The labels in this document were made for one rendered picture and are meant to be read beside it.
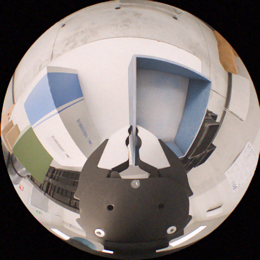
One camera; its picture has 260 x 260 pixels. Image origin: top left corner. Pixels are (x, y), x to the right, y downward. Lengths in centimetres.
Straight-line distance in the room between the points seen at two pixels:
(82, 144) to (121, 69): 17
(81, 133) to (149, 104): 15
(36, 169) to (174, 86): 52
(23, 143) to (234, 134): 298
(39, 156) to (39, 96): 28
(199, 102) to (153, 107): 11
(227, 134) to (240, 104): 91
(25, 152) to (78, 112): 28
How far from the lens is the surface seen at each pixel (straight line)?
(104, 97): 18
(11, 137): 79
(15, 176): 48
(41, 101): 15
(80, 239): 28
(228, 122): 267
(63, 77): 16
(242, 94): 253
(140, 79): 16
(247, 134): 260
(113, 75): 18
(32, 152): 38
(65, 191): 50
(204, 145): 105
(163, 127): 21
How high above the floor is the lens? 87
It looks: 57 degrees down
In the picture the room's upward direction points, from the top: 170 degrees clockwise
